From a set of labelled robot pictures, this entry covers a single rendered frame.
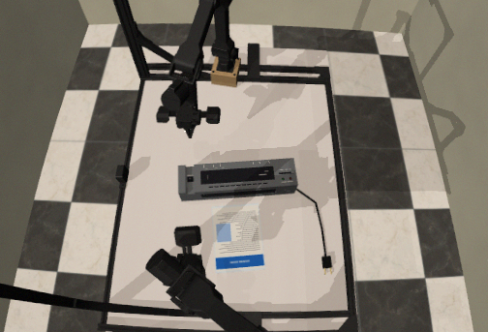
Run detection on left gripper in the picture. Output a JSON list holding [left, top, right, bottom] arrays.
[[156, 93, 221, 138]]

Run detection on dark grey laminator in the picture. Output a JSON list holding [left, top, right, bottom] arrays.
[[178, 158, 332, 270]]

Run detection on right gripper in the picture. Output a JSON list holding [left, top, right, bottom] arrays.
[[174, 226, 206, 277]]

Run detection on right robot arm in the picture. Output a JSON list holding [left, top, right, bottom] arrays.
[[145, 249, 269, 332]]

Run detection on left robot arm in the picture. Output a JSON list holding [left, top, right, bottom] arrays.
[[161, 0, 239, 129]]

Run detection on white laminated sheet with blue panel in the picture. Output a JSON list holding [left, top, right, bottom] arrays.
[[211, 203, 265, 274]]

